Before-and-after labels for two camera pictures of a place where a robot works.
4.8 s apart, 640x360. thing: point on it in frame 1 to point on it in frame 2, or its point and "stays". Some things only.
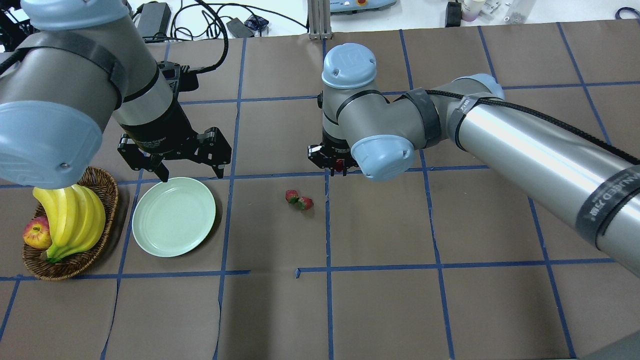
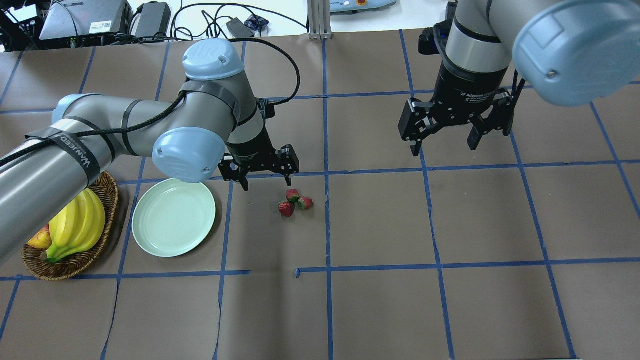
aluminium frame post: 319,19 stays
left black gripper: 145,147 to 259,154
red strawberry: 305,203 stays
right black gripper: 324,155 to 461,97
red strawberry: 292,196 stays
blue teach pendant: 343,7 stays
